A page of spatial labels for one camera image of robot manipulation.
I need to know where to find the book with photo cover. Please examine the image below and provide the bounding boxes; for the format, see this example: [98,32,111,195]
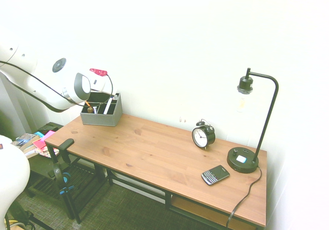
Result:
[10,133,38,148]

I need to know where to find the black lamp power cable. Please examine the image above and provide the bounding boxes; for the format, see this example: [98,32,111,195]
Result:
[225,166,263,228]

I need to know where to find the grey desk organizer box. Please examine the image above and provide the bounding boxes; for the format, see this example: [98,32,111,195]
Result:
[80,91,123,127]

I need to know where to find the wooden desk with black frame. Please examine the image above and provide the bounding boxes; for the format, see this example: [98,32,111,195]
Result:
[44,112,268,230]

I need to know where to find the black desk lamp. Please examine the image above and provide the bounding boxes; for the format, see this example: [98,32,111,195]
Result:
[226,67,280,175]

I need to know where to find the pink sticky notes block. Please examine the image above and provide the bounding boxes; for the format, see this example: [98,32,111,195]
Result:
[31,130,56,149]

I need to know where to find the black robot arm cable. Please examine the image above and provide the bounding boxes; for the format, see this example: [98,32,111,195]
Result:
[0,60,78,113]

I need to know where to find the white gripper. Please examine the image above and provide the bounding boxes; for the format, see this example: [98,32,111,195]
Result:
[88,71,108,92]

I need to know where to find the blue black headphones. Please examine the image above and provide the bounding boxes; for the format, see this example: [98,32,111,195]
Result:
[49,161,76,196]

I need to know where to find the black keypad phone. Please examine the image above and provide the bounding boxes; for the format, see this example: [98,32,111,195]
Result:
[200,164,231,187]

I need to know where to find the black alarm clock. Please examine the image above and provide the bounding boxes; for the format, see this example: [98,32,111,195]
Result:
[191,118,216,151]

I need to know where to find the striped colourful book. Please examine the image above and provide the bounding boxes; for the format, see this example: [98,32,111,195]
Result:
[38,147,60,159]

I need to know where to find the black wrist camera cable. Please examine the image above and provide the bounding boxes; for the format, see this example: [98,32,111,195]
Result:
[106,72,115,97]

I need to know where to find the white marker with blue cap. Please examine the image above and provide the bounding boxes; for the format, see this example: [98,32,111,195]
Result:
[103,94,114,114]

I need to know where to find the black headphone hook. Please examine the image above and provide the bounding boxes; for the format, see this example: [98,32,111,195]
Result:
[52,138,76,165]

